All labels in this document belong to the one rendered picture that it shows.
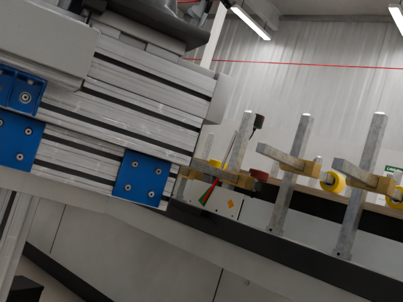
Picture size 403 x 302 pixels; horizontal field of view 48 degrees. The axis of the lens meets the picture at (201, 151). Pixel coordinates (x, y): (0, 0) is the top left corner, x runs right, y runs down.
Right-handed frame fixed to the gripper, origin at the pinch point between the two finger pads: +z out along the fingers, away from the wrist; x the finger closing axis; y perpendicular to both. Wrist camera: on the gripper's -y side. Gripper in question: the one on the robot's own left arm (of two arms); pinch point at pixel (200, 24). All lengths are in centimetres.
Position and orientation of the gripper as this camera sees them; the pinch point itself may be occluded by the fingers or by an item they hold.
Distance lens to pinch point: 164.0
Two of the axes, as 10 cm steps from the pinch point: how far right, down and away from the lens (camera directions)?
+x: 3.8, 0.5, -9.2
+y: -8.8, -3.0, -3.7
